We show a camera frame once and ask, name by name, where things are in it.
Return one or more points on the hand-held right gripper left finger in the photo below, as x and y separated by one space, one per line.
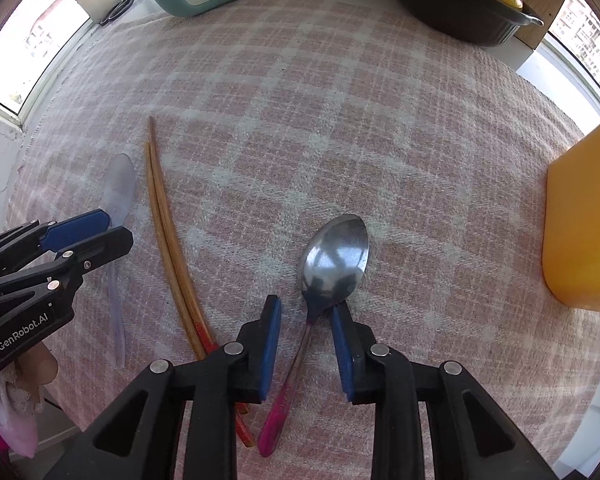
270 350

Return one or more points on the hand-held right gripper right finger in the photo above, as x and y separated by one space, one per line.
344 350

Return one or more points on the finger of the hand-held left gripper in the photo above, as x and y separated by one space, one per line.
75 227
100 247

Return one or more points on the translucent plastic spoon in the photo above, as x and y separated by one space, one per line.
120 185

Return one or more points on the yellow plastic container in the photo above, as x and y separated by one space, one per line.
585 220

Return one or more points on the person's left forearm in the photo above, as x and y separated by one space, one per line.
10 410

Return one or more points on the wooden chopstick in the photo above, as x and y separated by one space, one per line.
167 260
177 260

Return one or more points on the pink checked cloth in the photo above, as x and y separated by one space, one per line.
330 135

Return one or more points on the black ceramic pot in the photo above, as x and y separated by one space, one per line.
445 10

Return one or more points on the pink apartment building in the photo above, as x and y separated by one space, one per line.
590 35

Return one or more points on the wooden board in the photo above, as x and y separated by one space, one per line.
555 10

